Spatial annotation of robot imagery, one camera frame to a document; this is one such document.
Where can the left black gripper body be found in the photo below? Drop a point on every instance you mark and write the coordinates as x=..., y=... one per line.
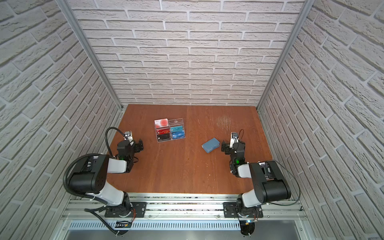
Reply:
x=137, y=145

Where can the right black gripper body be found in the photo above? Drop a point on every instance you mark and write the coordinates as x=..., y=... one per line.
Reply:
x=227, y=147

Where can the blue leather card holder wallet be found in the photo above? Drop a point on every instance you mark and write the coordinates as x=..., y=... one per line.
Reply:
x=211, y=145

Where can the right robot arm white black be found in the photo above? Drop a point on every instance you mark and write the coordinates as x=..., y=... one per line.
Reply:
x=269, y=184

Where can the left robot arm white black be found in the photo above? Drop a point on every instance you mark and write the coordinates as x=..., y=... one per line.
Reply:
x=86, y=177

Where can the red black cards stack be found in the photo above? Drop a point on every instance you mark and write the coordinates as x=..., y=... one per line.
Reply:
x=163, y=134

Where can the red white card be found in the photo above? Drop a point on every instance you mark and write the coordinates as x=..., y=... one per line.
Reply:
x=162, y=123

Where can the clear acrylic card organizer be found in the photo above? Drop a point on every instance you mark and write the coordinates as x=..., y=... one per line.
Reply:
x=175, y=122

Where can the teal blue cards stack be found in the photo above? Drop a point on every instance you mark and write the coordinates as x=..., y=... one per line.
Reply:
x=177, y=132

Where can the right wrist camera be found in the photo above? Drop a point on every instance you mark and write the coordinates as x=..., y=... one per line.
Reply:
x=234, y=138

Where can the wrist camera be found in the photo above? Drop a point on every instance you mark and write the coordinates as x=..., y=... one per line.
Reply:
x=128, y=136
x=234, y=138

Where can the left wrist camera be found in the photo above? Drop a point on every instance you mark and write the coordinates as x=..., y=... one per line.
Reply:
x=128, y=136

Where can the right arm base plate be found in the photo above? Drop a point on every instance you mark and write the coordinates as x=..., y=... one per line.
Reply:
x=235, y=210

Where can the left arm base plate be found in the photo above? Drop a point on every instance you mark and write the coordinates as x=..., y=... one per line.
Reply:
x=138, y=208

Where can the aluminium rail frame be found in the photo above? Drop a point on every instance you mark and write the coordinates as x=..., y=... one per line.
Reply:
x=205, y=207

